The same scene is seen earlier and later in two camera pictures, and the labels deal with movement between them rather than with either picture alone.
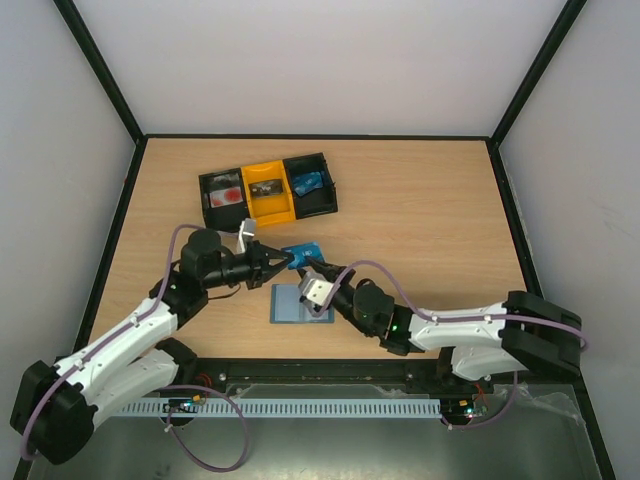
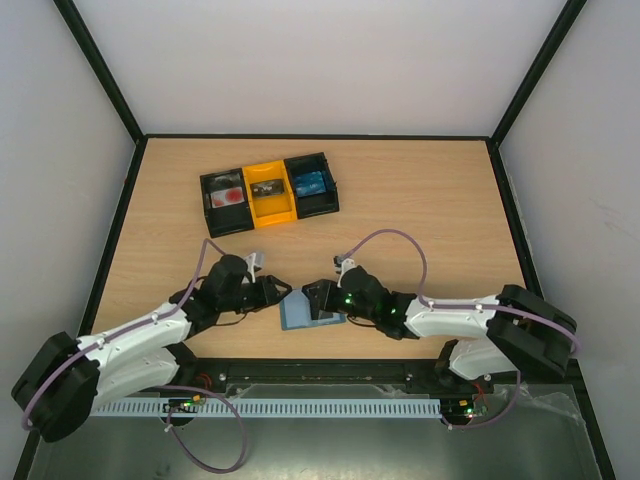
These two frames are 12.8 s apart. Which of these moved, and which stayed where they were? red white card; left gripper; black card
Moved: left gripper
Stayed: red white card; black card
